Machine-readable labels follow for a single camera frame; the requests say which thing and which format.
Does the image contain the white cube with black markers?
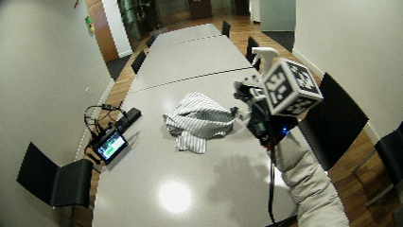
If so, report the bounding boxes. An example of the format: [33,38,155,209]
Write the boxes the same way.
[260,57,324,117]

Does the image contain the black chair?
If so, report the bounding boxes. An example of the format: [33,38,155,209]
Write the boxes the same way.
[220,20,232,39]
[244,35,261,72]
[373,120,403,227]
[296,72,369,171]
[14,141,94,209]

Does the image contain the striped grey white shirt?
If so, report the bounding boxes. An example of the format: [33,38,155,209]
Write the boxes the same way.
[160,91,239,155]

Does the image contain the black rectangular box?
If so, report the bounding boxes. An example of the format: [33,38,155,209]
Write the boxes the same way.
[113,107,143,131]

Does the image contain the small black monitor with screen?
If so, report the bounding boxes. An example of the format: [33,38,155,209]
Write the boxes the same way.
[91,130,130,166]

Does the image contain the brown wooden door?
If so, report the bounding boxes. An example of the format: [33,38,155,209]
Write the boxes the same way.
[83,0,120,63]

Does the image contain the black glove cable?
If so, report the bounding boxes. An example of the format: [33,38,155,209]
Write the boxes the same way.
[265,145,281,227]

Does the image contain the black tangled cables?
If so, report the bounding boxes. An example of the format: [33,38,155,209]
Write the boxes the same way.
[82,103,128,141]

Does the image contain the green wall sign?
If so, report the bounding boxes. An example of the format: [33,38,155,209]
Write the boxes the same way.
[83,15,97,34]

